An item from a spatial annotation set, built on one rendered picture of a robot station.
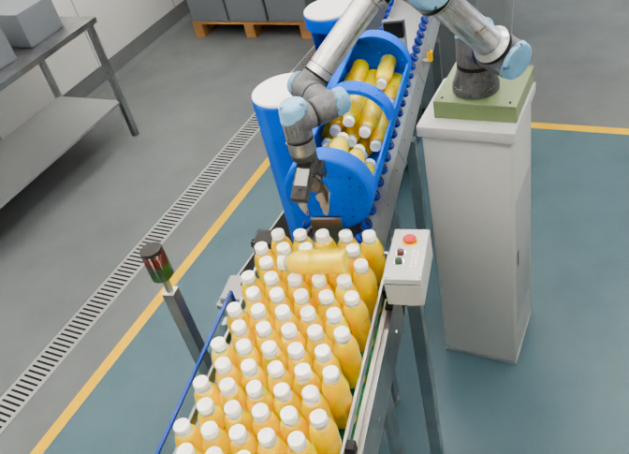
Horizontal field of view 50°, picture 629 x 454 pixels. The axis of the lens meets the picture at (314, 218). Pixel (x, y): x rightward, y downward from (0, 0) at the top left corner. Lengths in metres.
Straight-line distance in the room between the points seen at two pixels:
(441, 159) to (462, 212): 0.23
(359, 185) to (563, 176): 2.01
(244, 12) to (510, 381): 4.14
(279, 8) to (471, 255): 3.75
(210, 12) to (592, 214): 3.89
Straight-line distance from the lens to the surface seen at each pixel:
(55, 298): 4.00
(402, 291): 1.81
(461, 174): 2.33
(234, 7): 6.11
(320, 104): 1.77
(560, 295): 3.24
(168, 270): 1.88
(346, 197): 2.10
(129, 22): 6.42
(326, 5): 3.62
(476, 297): 2.72
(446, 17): 1.90
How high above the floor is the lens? 2.36
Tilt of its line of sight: 38 degrees down
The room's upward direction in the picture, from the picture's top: 14 degrees counter-clockwise
